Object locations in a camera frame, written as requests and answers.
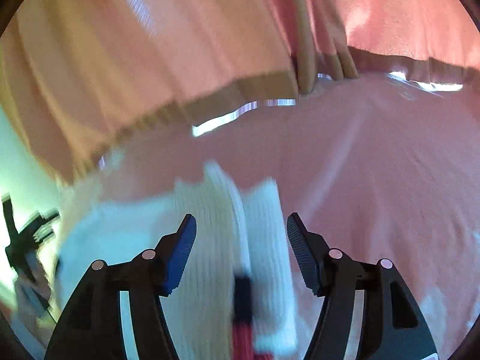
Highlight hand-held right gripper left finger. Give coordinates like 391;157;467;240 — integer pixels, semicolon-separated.
44;214;197;360

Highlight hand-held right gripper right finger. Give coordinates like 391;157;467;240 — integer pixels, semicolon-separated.
287;212;439;360

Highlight white ribbed knit garment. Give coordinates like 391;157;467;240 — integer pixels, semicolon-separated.
56;160;301;360

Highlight pink bed sheet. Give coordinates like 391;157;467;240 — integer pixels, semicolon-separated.
56;71;480;360

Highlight pink curtain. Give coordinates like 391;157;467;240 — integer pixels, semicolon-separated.
0;0;480;190

